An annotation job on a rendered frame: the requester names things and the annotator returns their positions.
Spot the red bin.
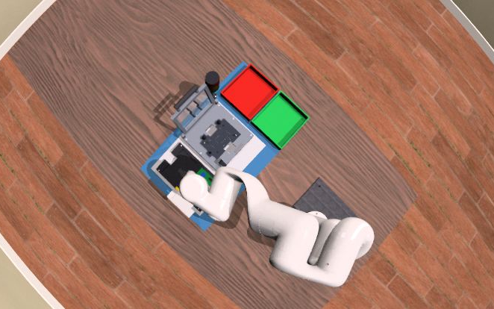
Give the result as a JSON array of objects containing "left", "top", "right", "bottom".
[{"left": 220, "top": 64, "right": 280, "bottom": 121}]

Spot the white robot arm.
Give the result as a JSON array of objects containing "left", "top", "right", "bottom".
[{"left": 167, "top": 166, "right": 374, "bottom": 287}]

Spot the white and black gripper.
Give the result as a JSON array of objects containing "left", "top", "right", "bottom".
[{"left": 178, "top": 168, "right": 195, "bottom": 177}]

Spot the green square bin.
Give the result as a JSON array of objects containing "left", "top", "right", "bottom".
[{"left": 250, "top": 91, "right": 310, "bottom": 150}]

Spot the green circuit board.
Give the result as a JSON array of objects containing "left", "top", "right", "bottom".
[{"left": 196, "top": 168, "right": 213, "bottom": 186}]

